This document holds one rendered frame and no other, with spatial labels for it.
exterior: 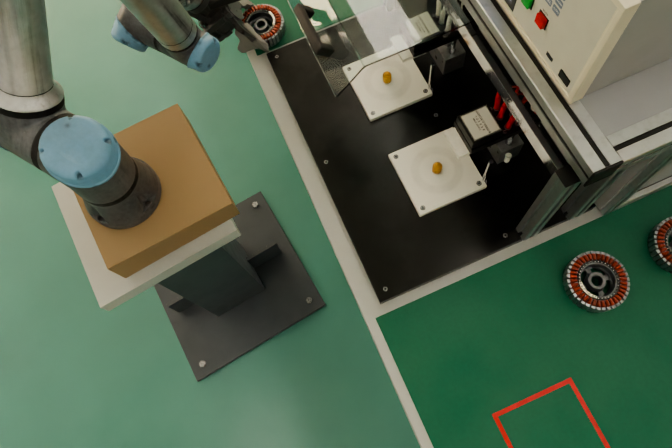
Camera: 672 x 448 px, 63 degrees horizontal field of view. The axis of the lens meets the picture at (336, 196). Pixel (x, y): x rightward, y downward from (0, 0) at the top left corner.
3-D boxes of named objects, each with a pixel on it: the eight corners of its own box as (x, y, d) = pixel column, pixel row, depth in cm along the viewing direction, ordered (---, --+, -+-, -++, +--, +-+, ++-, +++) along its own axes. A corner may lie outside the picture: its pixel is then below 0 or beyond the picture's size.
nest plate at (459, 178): (419, 217, 112) (420, 215, 111) (388, 156, 117) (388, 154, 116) (486, 188, 113) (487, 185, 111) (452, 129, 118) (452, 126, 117)
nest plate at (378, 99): (370, 122, 121) (370, 119, 119) (343, 70, 126) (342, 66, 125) (432, 95, 122) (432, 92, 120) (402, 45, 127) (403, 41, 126)
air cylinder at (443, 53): (442, 75, 123) (445, 60, 118) (427, 50, 126) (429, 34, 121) (463, 66, 124) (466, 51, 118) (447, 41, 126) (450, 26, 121)
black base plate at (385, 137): (380, 304, 108) (380, 302, 106) (267, 58, 132) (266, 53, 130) (592, 209, 111) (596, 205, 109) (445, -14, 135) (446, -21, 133)
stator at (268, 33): (246, 56, 132) (242, 46, 129) (235, 20, 136) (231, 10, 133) (291, 42, 133) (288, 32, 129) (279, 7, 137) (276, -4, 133)
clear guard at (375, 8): (335, 98, 96) (332, 79, 91) (286, 0, 105) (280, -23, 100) (503, 28, 98) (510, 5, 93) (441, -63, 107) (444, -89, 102)
